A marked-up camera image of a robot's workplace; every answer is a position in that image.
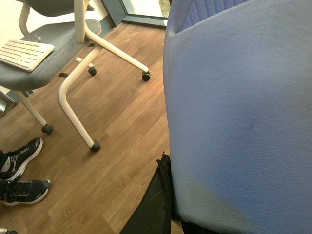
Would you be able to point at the black sneaker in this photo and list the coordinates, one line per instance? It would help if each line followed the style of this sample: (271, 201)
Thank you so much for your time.
(24, 192)
(13, 163)

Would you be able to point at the white chair with casters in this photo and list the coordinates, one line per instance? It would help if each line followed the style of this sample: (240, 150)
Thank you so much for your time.
(76, 44)

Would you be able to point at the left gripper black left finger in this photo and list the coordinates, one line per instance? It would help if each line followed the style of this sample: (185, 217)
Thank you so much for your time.
(153, 215)

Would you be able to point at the light blue slipper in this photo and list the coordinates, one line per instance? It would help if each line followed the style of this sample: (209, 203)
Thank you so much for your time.
(238, 91)

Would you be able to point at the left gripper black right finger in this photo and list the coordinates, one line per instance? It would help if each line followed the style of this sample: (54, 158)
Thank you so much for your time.
(191, 228)

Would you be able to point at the black sneaker lower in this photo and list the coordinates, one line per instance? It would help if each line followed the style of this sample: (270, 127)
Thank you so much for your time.
(24, 192)

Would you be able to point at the black sneaker upper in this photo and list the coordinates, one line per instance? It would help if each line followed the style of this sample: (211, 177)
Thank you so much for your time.
(13, 163)

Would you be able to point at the white computer keyboard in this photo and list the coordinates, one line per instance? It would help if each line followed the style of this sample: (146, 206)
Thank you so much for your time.
(25, 55)

